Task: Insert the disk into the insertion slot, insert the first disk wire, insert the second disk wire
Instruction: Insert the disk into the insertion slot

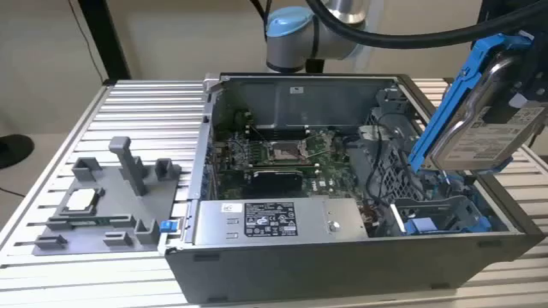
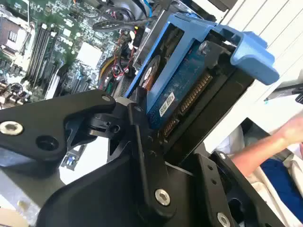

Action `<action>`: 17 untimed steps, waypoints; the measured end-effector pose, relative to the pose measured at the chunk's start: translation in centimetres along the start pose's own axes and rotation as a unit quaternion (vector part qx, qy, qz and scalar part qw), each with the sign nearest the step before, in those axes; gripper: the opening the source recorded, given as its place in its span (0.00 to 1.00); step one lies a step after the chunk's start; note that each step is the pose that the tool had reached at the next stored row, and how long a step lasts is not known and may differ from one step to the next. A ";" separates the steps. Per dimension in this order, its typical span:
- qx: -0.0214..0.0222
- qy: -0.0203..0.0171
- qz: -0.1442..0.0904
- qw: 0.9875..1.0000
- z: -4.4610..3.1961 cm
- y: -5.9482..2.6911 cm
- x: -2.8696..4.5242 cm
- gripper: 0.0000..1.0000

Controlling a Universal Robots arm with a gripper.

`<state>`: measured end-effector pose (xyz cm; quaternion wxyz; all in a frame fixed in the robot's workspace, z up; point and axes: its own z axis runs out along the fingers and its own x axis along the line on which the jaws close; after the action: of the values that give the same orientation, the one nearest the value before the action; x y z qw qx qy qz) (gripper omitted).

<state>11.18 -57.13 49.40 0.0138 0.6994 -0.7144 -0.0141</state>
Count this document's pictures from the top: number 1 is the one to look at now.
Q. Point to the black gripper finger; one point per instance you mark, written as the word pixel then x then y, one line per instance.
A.
pixel 502 109

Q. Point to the hard disk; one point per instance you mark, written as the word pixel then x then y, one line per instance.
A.
pixel 474 141

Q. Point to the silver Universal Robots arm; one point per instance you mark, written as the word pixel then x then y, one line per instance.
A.
pixel 290 48

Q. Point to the grey metal disk bay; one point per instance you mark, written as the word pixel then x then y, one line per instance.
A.
pixel 393 167

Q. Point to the blue disk carrier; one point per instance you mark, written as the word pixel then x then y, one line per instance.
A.
pixel 421 226

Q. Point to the black RAM slot bank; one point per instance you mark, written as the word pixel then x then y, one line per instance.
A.
pixel 277 131
pixel 282 165

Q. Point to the green motherboard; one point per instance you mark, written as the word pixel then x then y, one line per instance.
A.
pixel 329 173

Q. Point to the CPU socket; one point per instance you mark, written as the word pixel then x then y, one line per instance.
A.
pixel 282 152

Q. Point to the silver power supply unit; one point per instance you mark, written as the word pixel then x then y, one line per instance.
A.
pixel 316 221

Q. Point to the thin metal locking lever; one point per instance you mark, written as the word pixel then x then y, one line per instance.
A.
pixel 258 133

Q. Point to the black graphics card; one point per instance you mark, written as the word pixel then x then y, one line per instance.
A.
pixel 273 181

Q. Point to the dark grey PC case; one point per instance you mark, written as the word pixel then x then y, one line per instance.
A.
pixel 298 272

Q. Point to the blue case latch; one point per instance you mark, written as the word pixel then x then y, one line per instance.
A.
pixel 168 226

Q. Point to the grey parts rack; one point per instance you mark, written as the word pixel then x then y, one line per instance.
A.
pixel 113 192

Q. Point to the green RAM stick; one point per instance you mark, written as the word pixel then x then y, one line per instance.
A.
pixel 100 220

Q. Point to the silver CPU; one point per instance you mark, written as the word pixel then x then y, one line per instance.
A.
pixel 81 199

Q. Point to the black round stand foot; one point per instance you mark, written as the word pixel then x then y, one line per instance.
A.
pixel 14 149

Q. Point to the black metal post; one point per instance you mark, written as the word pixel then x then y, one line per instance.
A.
pixel 104 41

